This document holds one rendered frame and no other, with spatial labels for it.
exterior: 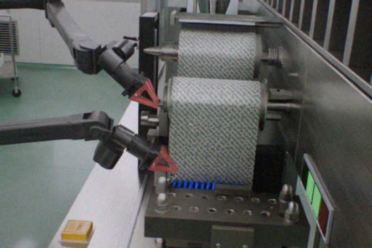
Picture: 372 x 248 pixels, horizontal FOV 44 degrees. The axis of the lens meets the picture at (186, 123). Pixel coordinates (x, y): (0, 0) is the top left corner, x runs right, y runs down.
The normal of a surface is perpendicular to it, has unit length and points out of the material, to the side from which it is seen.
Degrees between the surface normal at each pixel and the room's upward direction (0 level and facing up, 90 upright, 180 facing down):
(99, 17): 90
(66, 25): 18
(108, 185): 0
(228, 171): 90
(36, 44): 90
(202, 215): 0
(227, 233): 90
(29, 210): 0
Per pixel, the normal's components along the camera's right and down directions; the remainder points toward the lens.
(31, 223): 0.04, -0.94
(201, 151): -0.05, 0.33
